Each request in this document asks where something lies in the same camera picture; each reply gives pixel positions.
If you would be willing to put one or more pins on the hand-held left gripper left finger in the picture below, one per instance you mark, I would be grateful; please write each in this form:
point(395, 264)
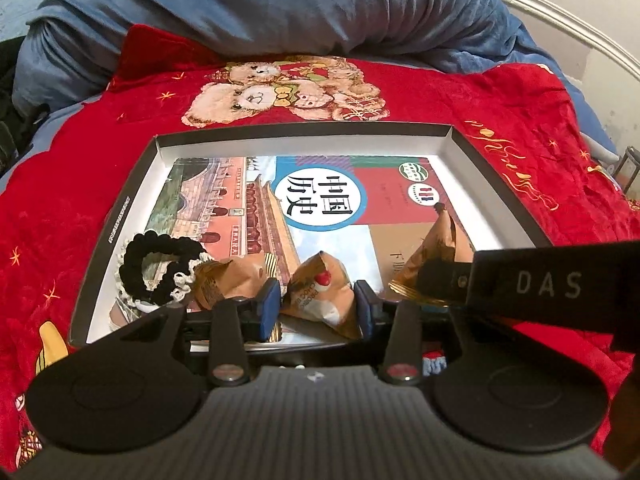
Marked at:
point(268, 310)

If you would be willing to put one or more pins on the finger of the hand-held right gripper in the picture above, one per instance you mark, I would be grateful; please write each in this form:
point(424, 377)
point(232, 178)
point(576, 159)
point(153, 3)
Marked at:
point(445, 282)

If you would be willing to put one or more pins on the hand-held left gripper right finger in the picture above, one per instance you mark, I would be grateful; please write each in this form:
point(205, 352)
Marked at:
point(365, 310)

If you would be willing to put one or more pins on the brown snack packet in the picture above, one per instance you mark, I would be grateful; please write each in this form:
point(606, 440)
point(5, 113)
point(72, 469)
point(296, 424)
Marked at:
point(435, 240)
point(225, 280)
point(320, 285)

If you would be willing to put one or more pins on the black scrunchie with white trim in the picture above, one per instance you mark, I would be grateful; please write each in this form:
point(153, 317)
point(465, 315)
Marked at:
point(132, 260)

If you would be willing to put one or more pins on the black shallow cardboard box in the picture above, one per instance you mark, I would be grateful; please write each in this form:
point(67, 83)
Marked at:
point(300, 142)

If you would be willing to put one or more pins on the colourful textbook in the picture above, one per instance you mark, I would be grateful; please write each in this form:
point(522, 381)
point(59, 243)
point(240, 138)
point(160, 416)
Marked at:
point(325, 195)

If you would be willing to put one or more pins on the dark metal stand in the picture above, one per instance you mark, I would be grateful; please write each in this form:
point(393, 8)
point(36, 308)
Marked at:
point(627, 165)

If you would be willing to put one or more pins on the red bear printed blanket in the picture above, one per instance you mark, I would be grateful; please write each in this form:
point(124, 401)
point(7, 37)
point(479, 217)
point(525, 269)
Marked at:
point(525, 110)

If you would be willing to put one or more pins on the grey blue bed sheet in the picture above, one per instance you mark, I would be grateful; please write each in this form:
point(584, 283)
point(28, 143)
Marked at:
point(45, 130)

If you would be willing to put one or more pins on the blue plush duvet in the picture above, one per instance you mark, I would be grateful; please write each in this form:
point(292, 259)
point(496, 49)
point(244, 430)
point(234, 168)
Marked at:
point(250, 10)

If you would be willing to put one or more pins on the black cloth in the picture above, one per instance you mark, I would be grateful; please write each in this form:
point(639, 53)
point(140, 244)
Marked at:
point(7, 100)

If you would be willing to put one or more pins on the white bed frame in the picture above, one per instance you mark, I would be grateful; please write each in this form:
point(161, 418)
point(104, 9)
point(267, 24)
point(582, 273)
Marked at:
point(560, 15)

